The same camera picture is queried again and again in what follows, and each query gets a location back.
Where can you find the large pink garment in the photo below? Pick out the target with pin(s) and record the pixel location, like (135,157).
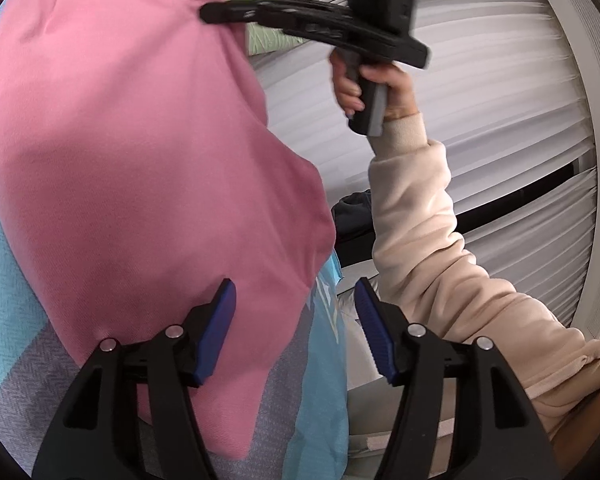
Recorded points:
(137,172)

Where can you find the person's right hand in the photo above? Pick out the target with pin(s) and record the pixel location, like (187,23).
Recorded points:
(400,97)

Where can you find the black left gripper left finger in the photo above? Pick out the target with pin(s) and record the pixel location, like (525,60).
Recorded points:
(206,328)

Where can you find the dark navy clothes pile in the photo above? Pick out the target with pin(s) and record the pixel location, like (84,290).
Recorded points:
(355,233)

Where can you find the cream sleeved right forearm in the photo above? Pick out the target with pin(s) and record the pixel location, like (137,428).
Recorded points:
(425,269)

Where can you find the blue grey patterned bedspread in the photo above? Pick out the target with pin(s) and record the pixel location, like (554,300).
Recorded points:
(302,425)

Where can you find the grey pleated curtain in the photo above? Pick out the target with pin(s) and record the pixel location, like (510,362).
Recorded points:
(503,93)

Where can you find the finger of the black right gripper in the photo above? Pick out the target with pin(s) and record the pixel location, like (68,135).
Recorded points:
(299,18)

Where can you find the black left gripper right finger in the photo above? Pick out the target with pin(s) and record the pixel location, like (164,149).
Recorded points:
(385,329)

